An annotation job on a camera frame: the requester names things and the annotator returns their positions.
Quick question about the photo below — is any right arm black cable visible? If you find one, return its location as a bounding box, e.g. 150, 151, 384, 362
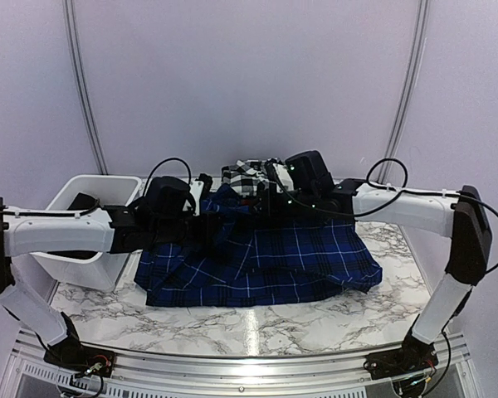
364, 157, 498, 274

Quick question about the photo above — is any aluminium front rail frame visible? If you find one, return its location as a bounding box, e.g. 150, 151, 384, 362
0, 330, 483, 397

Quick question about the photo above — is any black garment in bin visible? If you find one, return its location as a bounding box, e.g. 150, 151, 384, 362
67, 192, 100, 211

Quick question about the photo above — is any blue plaid long sleeve shirt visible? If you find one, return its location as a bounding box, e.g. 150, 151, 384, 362
134, 184, 383, 308

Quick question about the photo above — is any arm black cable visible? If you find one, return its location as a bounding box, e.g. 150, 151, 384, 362
147, 156, 194, 187
364, 157, 498, 274

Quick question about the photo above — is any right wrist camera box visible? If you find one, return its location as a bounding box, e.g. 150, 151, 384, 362
264, 150, 335, 200

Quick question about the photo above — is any right aluminium wall post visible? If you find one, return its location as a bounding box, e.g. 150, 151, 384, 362
375, 0, 431, 187

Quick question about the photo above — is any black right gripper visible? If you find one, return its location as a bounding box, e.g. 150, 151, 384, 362
248, 187, 318, 221

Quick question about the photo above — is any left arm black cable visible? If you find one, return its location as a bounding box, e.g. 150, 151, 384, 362
147, 156, 194, 187

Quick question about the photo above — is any aluminium wall post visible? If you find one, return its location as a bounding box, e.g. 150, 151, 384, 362
61, 0, 109, 175
375, 0, 431, 187

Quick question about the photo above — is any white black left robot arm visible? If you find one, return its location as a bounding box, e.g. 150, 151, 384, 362
0, 197, 220, 371

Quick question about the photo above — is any red black folded shirt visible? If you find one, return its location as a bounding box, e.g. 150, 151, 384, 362
241, 197, 261, 207

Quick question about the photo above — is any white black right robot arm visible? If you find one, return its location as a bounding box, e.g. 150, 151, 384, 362
256, 179, 492, 379

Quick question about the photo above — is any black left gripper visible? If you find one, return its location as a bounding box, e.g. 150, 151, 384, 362
153, 210, 222, 245

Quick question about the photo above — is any white plastic bin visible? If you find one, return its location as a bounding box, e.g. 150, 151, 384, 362
32, 174, 142, 292

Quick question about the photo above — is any left aluminium wall post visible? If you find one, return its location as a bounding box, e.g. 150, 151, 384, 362
61, 0, 109, 175

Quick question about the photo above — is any black white checked folded shirt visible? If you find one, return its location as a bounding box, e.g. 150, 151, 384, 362
221, 158, 293, 197

